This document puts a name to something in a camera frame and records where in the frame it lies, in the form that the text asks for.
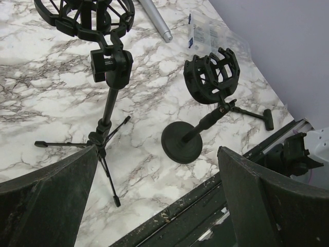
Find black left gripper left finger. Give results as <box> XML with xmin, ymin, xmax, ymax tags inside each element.
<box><xmin>1</xmin><ymin>146</ymin><xmax>98</xmax><ymax>246</ymax></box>

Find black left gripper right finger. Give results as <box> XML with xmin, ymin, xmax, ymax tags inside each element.
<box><xmin>217</xmin><ymin>147</ymin><xmax>328</xmax><ymax>246</ymax></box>

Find black round-base shock-mount stand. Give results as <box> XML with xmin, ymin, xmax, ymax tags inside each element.
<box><xmin>161</xmin><ymin>47</ymin><xmax>240</xmax><ymax>164</ymax></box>

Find black tripod microphone stand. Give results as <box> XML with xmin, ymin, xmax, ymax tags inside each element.
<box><xmin>33</xmin><ymin>0</ymin><xmax>136</xmax><ymax>208</ymax></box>

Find silver grey handheld microphone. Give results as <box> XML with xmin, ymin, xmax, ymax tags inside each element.
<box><xmin>139</xmin><ymin>0</ymin><xmax>173</xmax><ymax>43</ymax></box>

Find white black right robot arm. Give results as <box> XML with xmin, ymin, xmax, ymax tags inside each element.
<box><xmin>255</xmin><ymin>129</ymin><xmax>328</xmax><ymax>177</ymax></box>

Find clear plastic screw box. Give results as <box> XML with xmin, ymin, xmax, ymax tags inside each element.
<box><xmin>187</xmin><ymin>12</ymin><xmax>250</xmax><ymax>55</ymax></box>

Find black robot mounting base rail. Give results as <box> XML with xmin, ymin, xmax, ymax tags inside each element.
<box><xmin>115</xmin><ymin>121</ymin><xmax>308</xmax><ymax>246</ymax></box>

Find black T-handle tool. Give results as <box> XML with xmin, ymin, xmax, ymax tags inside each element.
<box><xmin>231</xmin><ymin>107</ymin><xmax>274</xmax><ymax>131</ymax></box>

